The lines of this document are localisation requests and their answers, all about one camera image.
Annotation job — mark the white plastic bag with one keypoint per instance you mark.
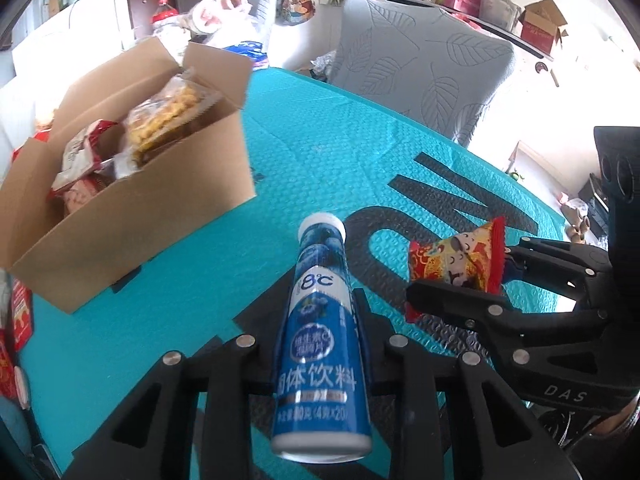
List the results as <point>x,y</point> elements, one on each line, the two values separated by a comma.
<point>240,30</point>

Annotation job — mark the blue tissue pack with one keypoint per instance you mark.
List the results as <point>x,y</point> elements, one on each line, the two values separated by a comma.
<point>247,50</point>

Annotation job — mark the pink fluffy slipper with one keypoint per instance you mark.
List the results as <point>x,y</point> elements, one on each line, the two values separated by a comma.
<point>207,16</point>
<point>232,1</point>

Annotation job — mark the black tv stand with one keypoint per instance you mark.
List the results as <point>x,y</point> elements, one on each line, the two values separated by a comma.
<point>595,202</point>

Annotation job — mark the white and red packet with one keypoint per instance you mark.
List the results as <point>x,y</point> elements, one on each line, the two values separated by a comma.
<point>82,152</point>

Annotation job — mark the red cartoon snack packet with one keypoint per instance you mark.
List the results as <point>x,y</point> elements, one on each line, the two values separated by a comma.
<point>460,260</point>

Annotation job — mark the person's right hand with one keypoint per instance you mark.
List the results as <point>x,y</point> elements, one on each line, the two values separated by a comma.
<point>617,419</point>

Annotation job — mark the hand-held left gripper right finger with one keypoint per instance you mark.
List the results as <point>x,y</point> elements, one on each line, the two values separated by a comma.
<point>400,360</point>

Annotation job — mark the grey storage bin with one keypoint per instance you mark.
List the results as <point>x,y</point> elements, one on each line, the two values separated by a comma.
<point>500,9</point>

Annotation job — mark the small red packet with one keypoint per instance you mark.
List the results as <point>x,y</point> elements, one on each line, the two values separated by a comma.
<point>21,310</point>

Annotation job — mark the white fridge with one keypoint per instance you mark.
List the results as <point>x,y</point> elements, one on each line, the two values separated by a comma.
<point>75,35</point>

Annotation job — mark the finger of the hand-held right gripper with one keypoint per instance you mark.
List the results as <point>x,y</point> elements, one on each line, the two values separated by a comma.
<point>550,255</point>
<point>450,297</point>

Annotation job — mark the cardboard box with red side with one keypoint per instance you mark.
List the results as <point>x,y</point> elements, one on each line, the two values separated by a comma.
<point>542,27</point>

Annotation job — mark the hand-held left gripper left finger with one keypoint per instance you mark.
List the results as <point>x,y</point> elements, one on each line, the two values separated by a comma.
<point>235,360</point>

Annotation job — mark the printed cartoon tote bag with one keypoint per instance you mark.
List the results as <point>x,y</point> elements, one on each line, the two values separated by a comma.
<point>295,2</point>

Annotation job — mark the clear bag of yellow snacks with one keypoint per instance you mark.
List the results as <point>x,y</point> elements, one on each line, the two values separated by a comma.
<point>165,110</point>

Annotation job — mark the grey leaf-pattern chair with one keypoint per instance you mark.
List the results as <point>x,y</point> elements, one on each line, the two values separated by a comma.
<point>425,60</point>

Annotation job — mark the blue drink tablet tube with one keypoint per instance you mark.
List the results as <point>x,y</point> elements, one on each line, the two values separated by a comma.
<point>320,360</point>

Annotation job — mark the silver foil packet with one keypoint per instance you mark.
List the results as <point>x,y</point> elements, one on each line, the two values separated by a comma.
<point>124,165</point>

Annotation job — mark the red cola bottle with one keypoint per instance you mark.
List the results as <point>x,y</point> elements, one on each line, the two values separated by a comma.
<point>165,17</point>

